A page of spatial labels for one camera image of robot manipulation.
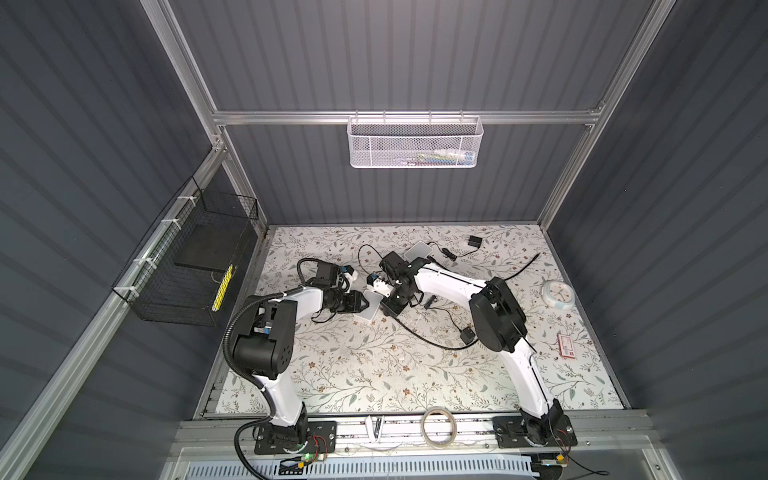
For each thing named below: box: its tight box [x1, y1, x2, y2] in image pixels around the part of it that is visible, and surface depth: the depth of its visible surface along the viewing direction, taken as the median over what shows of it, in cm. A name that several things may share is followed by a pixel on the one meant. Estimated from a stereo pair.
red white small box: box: [558, 334, 576, 359], surface depth 89 cm
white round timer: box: [542, 280, 576, 311], surface depth 98 cm
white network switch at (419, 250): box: [404, 240, 433, 263], surface depth 114 cm
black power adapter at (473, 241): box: [427, 235, 483, 262], surface depth 117 cm
